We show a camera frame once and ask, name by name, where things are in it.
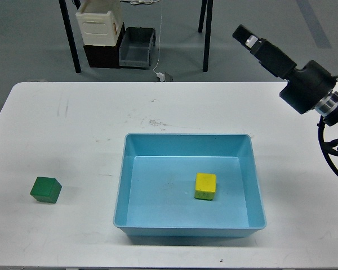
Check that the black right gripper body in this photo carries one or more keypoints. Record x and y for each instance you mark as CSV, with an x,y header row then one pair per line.
x,y
307,86

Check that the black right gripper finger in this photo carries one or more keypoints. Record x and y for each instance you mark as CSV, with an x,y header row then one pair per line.
x,y
269,56

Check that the yellow wooden block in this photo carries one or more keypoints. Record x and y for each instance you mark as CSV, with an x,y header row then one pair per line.
x,y
205,186

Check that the green wooden block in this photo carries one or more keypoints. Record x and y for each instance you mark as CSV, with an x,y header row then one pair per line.
x,y
46,190

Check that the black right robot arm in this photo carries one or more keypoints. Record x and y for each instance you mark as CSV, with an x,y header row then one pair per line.
x,y
327,108

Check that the light blue plastic box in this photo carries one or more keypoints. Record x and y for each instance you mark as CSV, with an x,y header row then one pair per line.
x,y
156,187

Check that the black box under crate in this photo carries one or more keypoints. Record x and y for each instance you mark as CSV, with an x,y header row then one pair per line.
x,y
104,56

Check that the black right table leg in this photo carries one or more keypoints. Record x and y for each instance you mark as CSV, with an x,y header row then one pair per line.
x,y
205,22

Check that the black table leg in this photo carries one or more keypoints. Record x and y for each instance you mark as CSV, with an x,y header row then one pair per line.
x,y
70,36
205,22

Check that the white power adapter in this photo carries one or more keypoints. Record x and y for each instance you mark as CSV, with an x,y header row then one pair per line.
x,y
160,77

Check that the grey plastic bin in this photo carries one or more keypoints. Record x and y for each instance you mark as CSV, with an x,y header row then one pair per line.
x,y
136,47

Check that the cream plastic crate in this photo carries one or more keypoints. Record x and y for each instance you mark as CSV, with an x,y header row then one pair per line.
x,y
100,22

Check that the black left table leg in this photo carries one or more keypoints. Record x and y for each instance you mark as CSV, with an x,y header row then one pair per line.
x,y
70,36

